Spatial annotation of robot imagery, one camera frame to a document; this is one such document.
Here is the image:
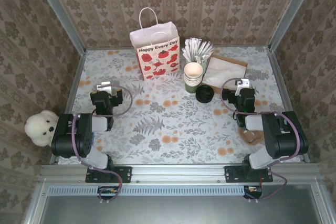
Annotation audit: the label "white red printed paper bag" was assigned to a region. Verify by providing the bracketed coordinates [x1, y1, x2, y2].
[129, 7, 181, 81]

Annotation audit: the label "white paper napkins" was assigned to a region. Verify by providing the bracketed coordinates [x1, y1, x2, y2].
[202, 56, 247, 90]

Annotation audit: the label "stack of black cup lids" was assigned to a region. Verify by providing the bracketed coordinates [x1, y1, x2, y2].
[196, 84, 213, 103]

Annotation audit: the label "brown cardboard napkin box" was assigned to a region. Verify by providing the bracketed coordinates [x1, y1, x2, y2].
[202, 53, 248, 95]

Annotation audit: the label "green cup holding packets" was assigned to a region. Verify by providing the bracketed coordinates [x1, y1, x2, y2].
[194, 55, 209, 77]

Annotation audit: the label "stack of paper cups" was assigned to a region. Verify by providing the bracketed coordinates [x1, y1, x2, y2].
[183, 62, 204, 94]

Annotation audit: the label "white teddy bear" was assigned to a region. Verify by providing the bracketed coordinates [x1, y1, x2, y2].
[24, 110, 60, 147]

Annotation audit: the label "floral patterned table cover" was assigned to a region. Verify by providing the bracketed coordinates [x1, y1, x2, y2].
[56, 46, 302, 166]

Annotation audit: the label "grey metal panel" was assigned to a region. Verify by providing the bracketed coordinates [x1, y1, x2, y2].
[23, 179, 336, 224]

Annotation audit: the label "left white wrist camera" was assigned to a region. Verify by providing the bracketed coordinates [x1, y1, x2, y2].
[96, 80, 119, 95]

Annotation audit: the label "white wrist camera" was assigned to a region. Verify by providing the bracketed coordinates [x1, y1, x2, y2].
[234, 78, 250, 95]
[96, 80, 119, 95]

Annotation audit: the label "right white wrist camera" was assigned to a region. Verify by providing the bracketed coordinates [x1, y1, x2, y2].
[234, 78, 250, 95]

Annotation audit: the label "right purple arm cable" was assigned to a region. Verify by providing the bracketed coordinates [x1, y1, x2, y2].
[221, 78, 301, 204]

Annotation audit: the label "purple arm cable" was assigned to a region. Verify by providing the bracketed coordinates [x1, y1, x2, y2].
[221, 78, 301, 204]
[72, 83, 133, 204]

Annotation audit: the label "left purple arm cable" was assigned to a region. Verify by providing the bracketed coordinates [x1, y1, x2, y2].
[72, 83, 133, 204]

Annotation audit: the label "aluminium side rail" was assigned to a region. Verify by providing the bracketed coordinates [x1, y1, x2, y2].
[49, 48, 87, 166]
[267, 47, 311, 163]

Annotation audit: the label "aluminium frame post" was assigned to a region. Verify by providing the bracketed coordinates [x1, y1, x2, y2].
[31, 0, 87, 55]
[267, 0, 320, 51]

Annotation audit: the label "aluminium front frame rail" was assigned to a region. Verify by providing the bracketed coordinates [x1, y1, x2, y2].
[39, 163, 321, 183]

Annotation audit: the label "grey slotted cable duct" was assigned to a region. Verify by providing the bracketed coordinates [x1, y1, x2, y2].
[48, 185, 247, 196]

